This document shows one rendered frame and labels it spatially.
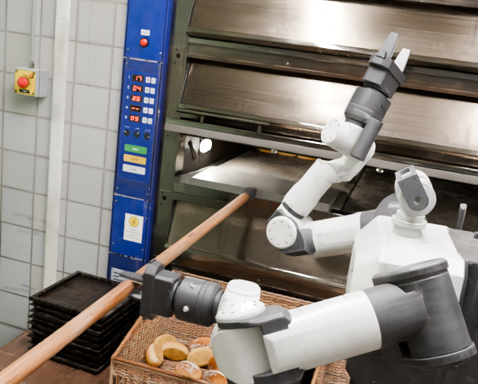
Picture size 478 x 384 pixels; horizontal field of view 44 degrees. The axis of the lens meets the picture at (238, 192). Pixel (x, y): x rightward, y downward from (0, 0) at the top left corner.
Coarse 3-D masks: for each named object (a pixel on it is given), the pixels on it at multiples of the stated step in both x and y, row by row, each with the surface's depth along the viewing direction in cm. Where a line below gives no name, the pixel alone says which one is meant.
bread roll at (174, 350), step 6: (168, 342) 208; (174, 342) 208; (162, 348) 207; (168, 348) 206; (174, 348) 206; (180, 348) 207; (186, 348) 209; (168, 354) 207; (174, 354) 208; (180, 354) 208; (186, 354) 208
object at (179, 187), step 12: (180, 192) 218; (192, 192) 216; (204, 192) 215; (216, 192) 214; (228, 192) 212; (252, 204) 210; (264, 204) 209; (276, 204) 208; (312, 216) 205; (324, 216) 204; (336, 216) 202
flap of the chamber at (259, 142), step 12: (180, 132) 197; (192, 132) 196; (204, 132) 195; (216, 132) 194; (252, 144) 190; (264, 144) 189; (276, 144) 188; (288, 144) 187; (324, 156) 184; (336, 156) 183; (384, 168) 180; (396, 168) 179; (420, 168) 177; (456, 180) 174; (468, 180) 173
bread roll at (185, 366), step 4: (184, 360) 200; (180, 364) 199; (184, 364) 198; (188, 364) 198; (192, 364) 198; (196, 364) 200; (176, 368) 199; (180, 368) 198; (184, 368) 197; (188, 368) 197; (192, 368) 197; (196, 368) 198; (176, 372) 198; (180, 372) 198; (184, 372) 197; (188, 372) 197; (192, 372) 197; (196, 372) 197; (200, 372) 198; (192, 376) 196; (196, 376) 197; (200, 376) 198
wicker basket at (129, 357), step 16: (176, 272) 220; (224, 288) 216; (272, 304) 212; (288, 304) 210; (304, 304) 209; (144, 320) 201; (160, 320) 217; (176, 320) 220; (128, 336) 189; (144, 336) 204; (176, 336) 220; (208, 336) 217; (128, 352) 192; (144, 352) 206; (112, 368) 181; (128, 368) 180; (144, 368) 178; (160, 368) 203
